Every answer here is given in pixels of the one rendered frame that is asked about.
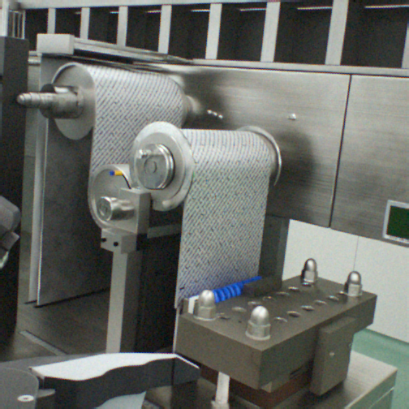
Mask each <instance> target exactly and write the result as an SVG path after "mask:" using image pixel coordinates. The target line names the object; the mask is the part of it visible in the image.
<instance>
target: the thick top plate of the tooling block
mask: <svg viewBox="0 0 409 409"><path fill-rule="evenodd" d="M300 276H301V274H300V275H298V276H295V277H293V278H288V279H286V280H283V281H282V287H281V288H278V289H276V290H273V291H270V292H267V293H264V294H262V295H258V296H256V297H251V296H248V295H245V294H241V295H237V296H235V297H232V298H229V299H225V300H223V301H220V302H217V303H215V305H216V306H217V309H216V317H217V318H216V320H214V321H199V320H197V319H196V318H194V317H193V314H192V313H190V312H186V313H184V314H181V315H179V317H178V325H177V334H176V343H175V351H177V352H179V353H181V354H183V355H185V356H187V357H189V358H191V359H193V360H196V361H198V362H200V363H202V364H204V365H206V366H208V367H210V368H212V369H215V370H217V371H219V372H221V373H223V374H225V375H227V376H228V377H231V378H234V379H235V380H237V381H240V382H242V383H244V384H245V385H248V386H250V387H252V388H254V389H256V390H258V389H259V388H261V387H263V386H264V385H267V384H269V383H270V382H271V381H274V380H275V379H277V378H279V377H280V376H282V375H284V374H286V373H287V372H289V371H291V370H292V369H294V368H297V367H298V366H300V365H301V364H303V363H305V362H307V361H309V360H310V359H312V358H314V357H315V351H316V341H317V335H318V329H320V328H322V327H324V326H326V325H328V324H330V323H332V322H334V321H336V320H338V319H340V318H342V317H344V316H350V317H353V318H355V319H356V321H355V331H354V334H356V333H358V332H359V331H361V330H362V329H365V328H366V327H368V326H370V325H371V324H373V320H374V315H375V309H376V304H377V295H376V294H373V293H371V292H368V291H363V290H362V292H361V293H362V296H360V297H355V296H349V295H345V294H343V293H342V290H343V289H344V284H342V283H338V282H334V281H331V280H328V279H325V278H320V277H317V279H318V282H304V281H302V280H300V279H299V277H300ZM259 306H261V307H264V308H266V310H267V311H268V313H269V323H270V330H269V334H270V338H269V339H268V340H264V341H259V340H254V339H251V338H249V337H247V336H246V331H247V328H248V321H249V320H251V314H252V311H253V310H254V309H255V308H256V307H259Z"/></svg>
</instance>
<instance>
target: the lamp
mask: <svg viewBox="0 0 409 409"><path fill-rule="evenodd" d="M387 234H390V235H397V236H400V237H403V238H408V239H409V210H406V209H399V208H395V207H392V208H391V213H390V223H389V228H388V233H387Z"/></svg>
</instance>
